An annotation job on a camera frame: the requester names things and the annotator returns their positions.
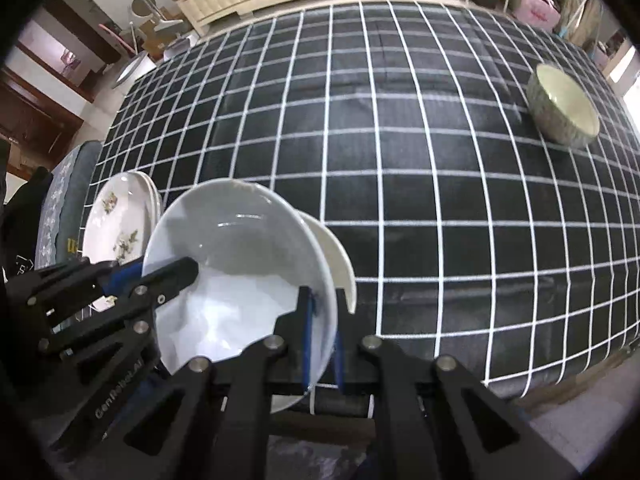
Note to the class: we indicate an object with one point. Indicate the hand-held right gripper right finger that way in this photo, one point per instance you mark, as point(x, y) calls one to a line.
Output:
point(341, 345)

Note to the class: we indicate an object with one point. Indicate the black checked tablecloth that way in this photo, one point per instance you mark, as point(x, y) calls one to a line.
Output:
point(400, 185)

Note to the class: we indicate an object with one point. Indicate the floral white plate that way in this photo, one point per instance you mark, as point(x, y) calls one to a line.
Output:
point(117, 220)

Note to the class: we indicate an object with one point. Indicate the white bowl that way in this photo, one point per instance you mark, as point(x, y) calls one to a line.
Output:
point(340, 265)

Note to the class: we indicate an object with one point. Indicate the white broom with dustpan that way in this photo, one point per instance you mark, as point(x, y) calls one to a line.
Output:
point(150, 10)

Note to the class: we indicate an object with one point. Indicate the beige patterned curtain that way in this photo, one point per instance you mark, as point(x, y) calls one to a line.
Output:
point(580, 15)

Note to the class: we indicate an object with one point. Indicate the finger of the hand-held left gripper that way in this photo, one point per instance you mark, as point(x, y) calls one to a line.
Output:
point(170, 280)
point(75, 280)

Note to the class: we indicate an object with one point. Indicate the white bucket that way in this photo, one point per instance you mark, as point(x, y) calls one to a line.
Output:
point(134, 70)

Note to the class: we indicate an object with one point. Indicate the light blue bowl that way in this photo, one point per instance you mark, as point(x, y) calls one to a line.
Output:
point(240, 260)

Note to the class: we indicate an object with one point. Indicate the pink bag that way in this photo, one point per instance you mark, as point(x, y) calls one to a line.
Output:
point(537, 7)

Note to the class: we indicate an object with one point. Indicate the green bowl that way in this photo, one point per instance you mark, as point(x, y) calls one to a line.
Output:
point(565, 105)

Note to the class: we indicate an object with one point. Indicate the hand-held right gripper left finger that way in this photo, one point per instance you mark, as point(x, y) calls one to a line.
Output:
point(306, 340)

